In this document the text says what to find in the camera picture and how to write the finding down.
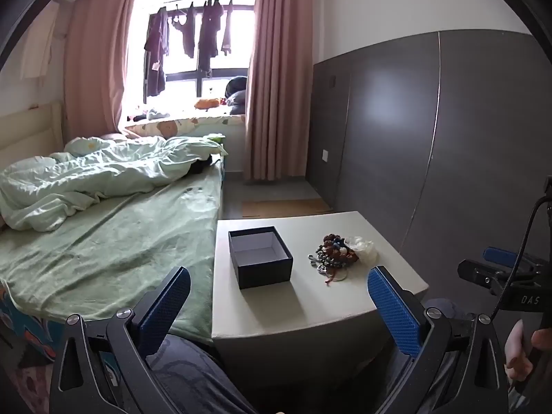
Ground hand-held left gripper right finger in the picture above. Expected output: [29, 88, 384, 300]
[366, 266, 510, 414]

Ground printed window seat cushion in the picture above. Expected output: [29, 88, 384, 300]
[124, 115, 247, 140]

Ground patterned floor mat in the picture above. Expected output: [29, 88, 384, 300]
[9, 345, 61, 414]

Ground small dark hanging garment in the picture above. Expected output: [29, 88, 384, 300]
[170, 6, 197, 59]

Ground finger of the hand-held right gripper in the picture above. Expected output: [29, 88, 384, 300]
[482, 247, 552, 274]
[457, 259, 519, 296]

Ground dark hanging shirt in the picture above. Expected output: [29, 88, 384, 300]
[197, 0, 225, 79]

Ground pale green duvet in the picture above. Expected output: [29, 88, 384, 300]
[0, 135, 228, 232]

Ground window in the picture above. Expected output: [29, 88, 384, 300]
[124, 0, 259, 124]

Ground dark pillows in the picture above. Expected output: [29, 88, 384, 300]
[224, 76, 249, 115]

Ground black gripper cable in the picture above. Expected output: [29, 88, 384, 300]
[492, 195, 552, 311]

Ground narrow dark hanging garment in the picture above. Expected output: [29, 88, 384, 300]
[221, 0, 234, 57]

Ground white bedside table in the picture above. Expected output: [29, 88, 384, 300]
[211, 210, 430, 391]

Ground white plastic bag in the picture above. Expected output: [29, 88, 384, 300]
[344, 236, 377, 265]

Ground long dark hanging garment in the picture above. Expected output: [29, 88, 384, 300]
[144, 7, 170, 97]

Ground person's grey patterned pants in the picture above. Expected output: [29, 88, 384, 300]
[144, 297, 518, 414]

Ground pile of beaded jewelry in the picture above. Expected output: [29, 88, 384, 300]
[307, 233, 361, 284]

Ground clothes drying rail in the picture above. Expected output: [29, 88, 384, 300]
[164, 0, 256, 9]

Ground person's right hand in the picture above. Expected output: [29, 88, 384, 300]
[504, 320, 552, 383]

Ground black jewelry box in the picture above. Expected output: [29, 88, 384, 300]
[228, 226, 294, 290]

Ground pink curtain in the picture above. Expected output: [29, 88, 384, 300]
[64, 0, 141, 143]
[244, 0, 325, 182]

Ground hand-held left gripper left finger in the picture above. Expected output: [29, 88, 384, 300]
[48, 266, 191, 414]

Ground cream padded headboard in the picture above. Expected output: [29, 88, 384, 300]
[0, 101, 65, 169]

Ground bed with green sheet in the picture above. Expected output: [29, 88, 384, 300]
[0, 138, 228, 356]

